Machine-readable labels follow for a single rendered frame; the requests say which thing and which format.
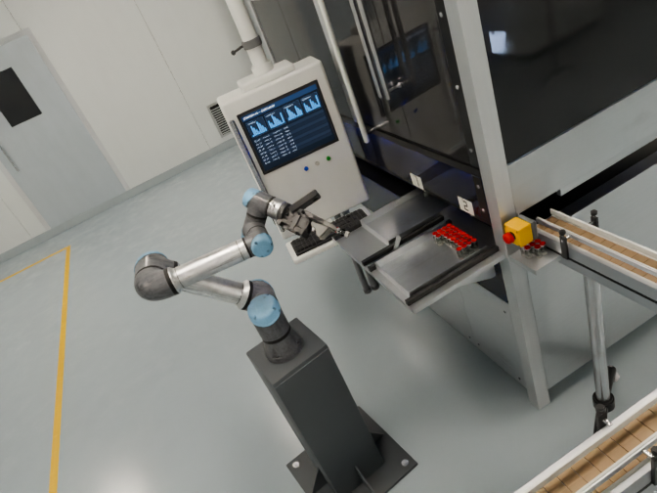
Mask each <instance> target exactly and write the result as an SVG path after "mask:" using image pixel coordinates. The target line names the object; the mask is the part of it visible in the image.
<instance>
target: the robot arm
mask: <svg viewBox="0 0 657 493"><path fill-rule="evenodd" d="M320 198H321V196H320V194H319V193H318V192H317V190H313V191H312V192H310V193H309V194H307V195H306V196H304V197H303V198H301V199H300V200H298V201H297V202H295V203H294V204H290V203H288V202H286V201H283V200H281V199H279V198H276V197H274V196H271V195H269V194H267V193H265V192H263V191H260V190H257V189H254V188H249V189H248V190H246V192H245V193H244V195H243V197H242V204H243V205H244V206H245V207H246V208H247V211H246V216H245V219H244V223H243V227H242V229H241V239H239V240H236V241H234V242H232V243H230V244H227V245H225V246H222V247H219V248H217V249H215V250H213V251H211V252H209V253H207V254H204V255H202V256H200V257H198V258H195V259H193V260H191V261H189V262H186V263H184V264H182V265H180V264H179V262H178V261H174V260H171V259H168V258H167V257H166V256H165V255H164V254H163V253H161V252H159V251H154V250H153V251H148V252H145V253H143V254H142V255H141V256H140V257H139V258H138V259H137V261H136V264H135V267H134V274H135V277H134V288H135V291H136V293H137V294H138V295H139V296H140V297H141V298H143V299H145V300H149V301H159V300H164V299H166V298H169V297H172V296H174V295H177V294H179V293H181V291H183V292H188V293H192V294H196V295H200V296H205V297H209V298H213V299H217V300H221V301H226V302H230V303H234V304H235V305H236V306H237V308H238V309H240V310H245V311H247V314H248V317H249V319H250V321H251V322H252V323H253V325H254V327H255V329H256V330H257V332H258V333H259V335H260V336H261V338H262V340H263V342H264V350H265V354H266V356H267V358H268V360H269V361H270V362H272V363H276V364H280V363H284V362H287V361H289V360H291V359H292V358H294V357H295V356H296V355H297V354H298V353H299V352H300V350H301V349H302V346H303V339H302V337H301V335H300V334H299V333H298V332H297V331H296V330H295V329H294V328H292V327H291V326H290V324H289V322H288V321H287V319H286V317H285V314H284V312H283V310H282V308H281V306H280V304H279V302H278V299H277V297H276V294H275V291H274V289H273V288H272V286H271V285H270V284H269V283H268V282H267V281H265V280H262V279H254V280H252V281H249V280H245V281H243V282H242V283H241V282H237V281H233V280H229V279H225V278H221V277H218V276H214V274H217V273H219V272H221V271H223V270H225V269H228V268H230V267H232V266H234V265H236V264H239V263H241V262H243V261H245V260H247V259H249V258H251V257H253V256H255V255H256V256H258V257H266V256H268V255H269V254H271V252H272V251H273V248H274V245H273V242H272V238H271V237H270V235H269V234H268V232H267V230H266V228H265V223H266V220H267V216H268V217H270V218H272V219H275V220H277V223H276V224H278V225H279V226H280V227H282V228H284V229H287V230H289V231H290V232H292V233H294V234H295V235H296V236H297V235H298V236H300V237H302V238H304V239H308V237H309V235H310V233H311V231H312V228H313V227H314V229H315V230H316V235H317V236H318V237H319V238H320V240H322V241H323V240H325V239H326V237H327V236H328V235H329V234H330V233H331V232H335V231H338V230H337V228H336V227H335V226H334V225H333V224H331V223H329V222H327V221H326V220H325V219H323V218H321V217H319V216H317V215H315V214H312V213H311V212H309V211H307V210H304V209H305V208H306V207H308V206H309V205H311V204H312V203H314V202H316V201H317V200H319V199H320Z"/></svg>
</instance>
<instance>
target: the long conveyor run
mask: <svg viewBox="0 0 657 493"><path fill-rule="evenodd" d="M595 410H596V412H597V414H596V415H595V418H596V426H597V432H596V433H595V434H594V435H592V436H591V437H590V438H588V439H587V440H585V441H584V442H583V443H581V444H580V445H579V446H577V447H576V448H575V449H573V450H572V451H570V452H569V453H568V454H566V455H565V456H564V457H562V458H561V459H559V460H558V461H557V462H555V463H554V464H553V465H551V466H550V467H549V468H547V469H546V470H544V471H543V472H541V473H540V474H539V475H537V476H536V477H534V478H533V479H532V480H530V481H529V482H528V483H526V484H525V485H524V486H522V487H521V488H519V489H518V490H517V491H515V492H514V493H653V492H654V491H655V490H657V388H656V389H655V390H653V391H652V392H651V393H649V394H648V395H646V396H645V397H644V398H642V399H641V400H640V401H638V402H637V403H636V404H634V406H632V407H631V408H630V409H628V410H627V411H626V412H624V413H623V414H621V415H620V416H619V417H617V418H616V419H615V420H613V421H612V422H609V421H608V420H607V413H606V407H605V406H604V405H603V404H596V405H595Z"/></svg>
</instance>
